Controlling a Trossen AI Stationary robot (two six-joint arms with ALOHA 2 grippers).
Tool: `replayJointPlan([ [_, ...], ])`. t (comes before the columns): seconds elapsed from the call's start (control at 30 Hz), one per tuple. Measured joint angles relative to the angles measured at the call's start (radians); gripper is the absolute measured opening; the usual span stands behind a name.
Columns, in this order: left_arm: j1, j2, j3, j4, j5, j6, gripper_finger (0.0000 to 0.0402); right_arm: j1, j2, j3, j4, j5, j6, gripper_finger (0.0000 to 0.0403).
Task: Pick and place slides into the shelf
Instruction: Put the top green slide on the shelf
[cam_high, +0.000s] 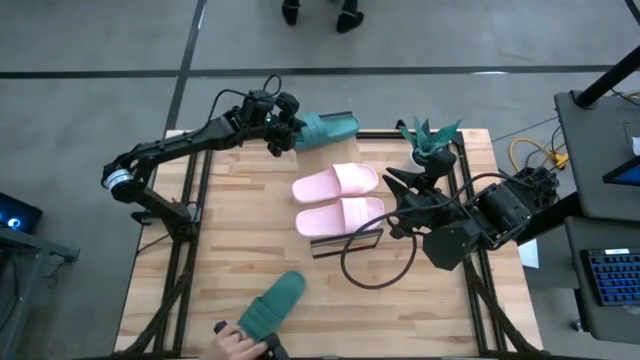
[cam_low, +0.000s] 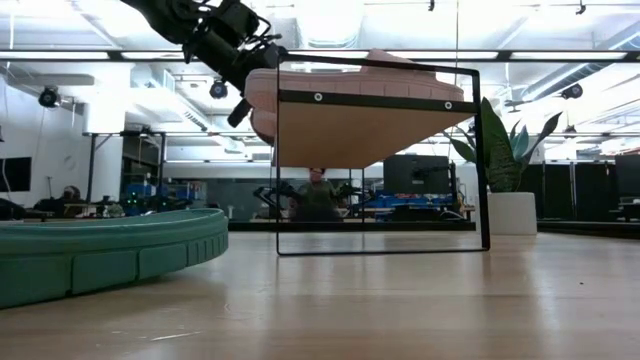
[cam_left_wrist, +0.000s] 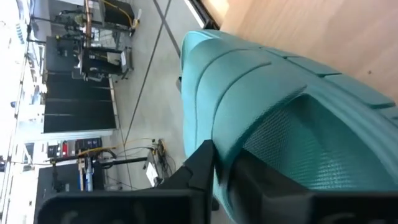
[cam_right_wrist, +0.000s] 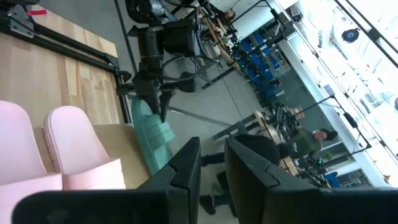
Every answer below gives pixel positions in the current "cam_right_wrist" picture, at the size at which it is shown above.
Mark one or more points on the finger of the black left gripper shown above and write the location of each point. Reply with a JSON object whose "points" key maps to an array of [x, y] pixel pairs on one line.
{"points": [[154, 104], [165, 102]]}

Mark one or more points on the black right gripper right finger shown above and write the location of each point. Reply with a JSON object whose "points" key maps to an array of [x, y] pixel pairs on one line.
{"points": [[245, 180]]}

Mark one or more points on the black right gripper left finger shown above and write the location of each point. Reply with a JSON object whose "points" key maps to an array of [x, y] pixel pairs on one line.
{"points": [[185, 177]]}

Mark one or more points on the green rubber slide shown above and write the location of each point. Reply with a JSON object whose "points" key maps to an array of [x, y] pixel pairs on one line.
{"points": [[152, 140]]}

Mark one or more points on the pink rubber slide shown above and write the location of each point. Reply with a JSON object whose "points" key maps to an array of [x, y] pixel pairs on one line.
{"points": [[18, 149], [77, 143]]}

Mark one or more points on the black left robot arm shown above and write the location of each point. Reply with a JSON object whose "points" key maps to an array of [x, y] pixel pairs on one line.
{"points": [[180, 37]]}

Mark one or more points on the person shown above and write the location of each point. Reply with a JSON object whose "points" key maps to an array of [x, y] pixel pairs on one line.
{"points": [[230, 14], [258, 146], [306, 141]]}

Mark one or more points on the wooden workbench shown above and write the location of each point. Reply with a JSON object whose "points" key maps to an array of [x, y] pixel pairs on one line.
{"points": [[217, 37]]}

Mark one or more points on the blue storage bin rack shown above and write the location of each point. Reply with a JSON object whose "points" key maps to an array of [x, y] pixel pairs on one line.
{"points": [[258, 62]]}

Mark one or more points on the red tape strip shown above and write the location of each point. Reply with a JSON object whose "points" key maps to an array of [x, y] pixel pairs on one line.
{"points": [[36, 12]]}

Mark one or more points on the black ceiling spotlight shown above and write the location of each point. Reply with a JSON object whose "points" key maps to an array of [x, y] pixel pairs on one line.
{"points": [[350, 35]]}

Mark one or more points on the black aluminium table frame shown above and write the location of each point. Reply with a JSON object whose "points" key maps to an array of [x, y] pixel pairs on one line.
{"points": [[124, 102]]}

